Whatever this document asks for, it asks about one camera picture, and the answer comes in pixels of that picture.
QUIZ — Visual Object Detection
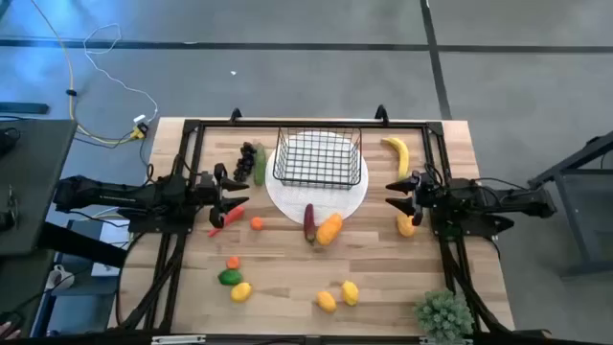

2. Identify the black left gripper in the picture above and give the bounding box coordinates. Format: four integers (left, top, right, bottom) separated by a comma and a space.
193, 162, 251, 230

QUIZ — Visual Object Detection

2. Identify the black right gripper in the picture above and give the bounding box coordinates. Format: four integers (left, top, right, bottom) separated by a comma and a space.
384, 170, 429, 227

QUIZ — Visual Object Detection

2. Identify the red-orange chili pepper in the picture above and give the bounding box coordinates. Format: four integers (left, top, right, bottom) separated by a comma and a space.
207, 204, 246, 239

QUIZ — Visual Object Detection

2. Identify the yellow-orange mango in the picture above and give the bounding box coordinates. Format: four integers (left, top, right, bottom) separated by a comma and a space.
396, 213, 417, 239

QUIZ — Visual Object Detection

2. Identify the black grape bunch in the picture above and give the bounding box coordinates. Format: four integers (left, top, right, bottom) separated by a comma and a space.
232, 141, 258, 183

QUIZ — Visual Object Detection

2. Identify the green cucumber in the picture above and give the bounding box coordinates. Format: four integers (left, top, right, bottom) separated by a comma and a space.
253, 142, 268, 188

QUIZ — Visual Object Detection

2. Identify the yellow banana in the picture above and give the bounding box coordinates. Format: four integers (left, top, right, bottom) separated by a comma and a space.
380, 136, 411, 183

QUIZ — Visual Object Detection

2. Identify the dark red plump pepper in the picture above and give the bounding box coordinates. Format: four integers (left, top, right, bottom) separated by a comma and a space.
303, 202, 318, 245

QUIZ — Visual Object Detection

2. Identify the large orange mango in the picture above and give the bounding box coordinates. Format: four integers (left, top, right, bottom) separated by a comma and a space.
315, 212, 345, 247

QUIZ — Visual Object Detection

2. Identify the green pepper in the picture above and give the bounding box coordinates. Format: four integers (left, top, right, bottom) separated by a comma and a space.
217, 268, 244, 288

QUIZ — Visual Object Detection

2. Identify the yellow lemon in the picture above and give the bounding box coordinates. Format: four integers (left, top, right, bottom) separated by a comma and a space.
341, 280, 360, 308
230, 282, 254, 304

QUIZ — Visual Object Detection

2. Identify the orange-yellow lemon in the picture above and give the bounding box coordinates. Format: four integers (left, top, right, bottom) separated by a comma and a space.
315, 289, 338, 314

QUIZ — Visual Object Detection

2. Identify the white round plate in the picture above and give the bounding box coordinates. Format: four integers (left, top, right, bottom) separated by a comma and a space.
264, 129, 370, 225

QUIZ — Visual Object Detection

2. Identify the white paper sheet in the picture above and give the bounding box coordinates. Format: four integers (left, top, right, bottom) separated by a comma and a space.
98, 222, 133, 248

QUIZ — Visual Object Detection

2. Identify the small green potted plant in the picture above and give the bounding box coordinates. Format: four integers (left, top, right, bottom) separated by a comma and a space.
414, 288, 475, 344

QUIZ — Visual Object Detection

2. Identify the grey metal stand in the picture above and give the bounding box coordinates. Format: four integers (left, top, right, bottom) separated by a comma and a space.
526, 128, 613, 279

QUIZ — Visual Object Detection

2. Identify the white mug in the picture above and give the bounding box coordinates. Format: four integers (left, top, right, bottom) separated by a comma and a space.
45, 264, 76, 291

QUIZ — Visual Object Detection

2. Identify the dark side table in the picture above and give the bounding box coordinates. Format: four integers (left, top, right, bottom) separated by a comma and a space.
0, 118, 79, 258

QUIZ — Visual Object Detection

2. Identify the black floor strip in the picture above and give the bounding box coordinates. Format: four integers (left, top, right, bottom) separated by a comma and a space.
0, 101, 51, 116

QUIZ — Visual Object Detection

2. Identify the person's hand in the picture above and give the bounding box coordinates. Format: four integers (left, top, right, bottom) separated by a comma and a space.
0, 320, 23, 341

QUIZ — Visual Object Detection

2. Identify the black wire basket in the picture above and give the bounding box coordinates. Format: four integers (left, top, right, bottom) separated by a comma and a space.
271, 126, 364, 191

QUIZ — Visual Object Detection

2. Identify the silver metal bracket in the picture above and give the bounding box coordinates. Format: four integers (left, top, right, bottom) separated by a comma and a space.
150, 334, 207, 345

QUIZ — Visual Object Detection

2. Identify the white cable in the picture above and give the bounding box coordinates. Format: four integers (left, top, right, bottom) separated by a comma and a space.
82, 22, 160, 124

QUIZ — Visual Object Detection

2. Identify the yellow cable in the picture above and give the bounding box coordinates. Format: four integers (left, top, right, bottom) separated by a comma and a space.
29, 0, 145, 145

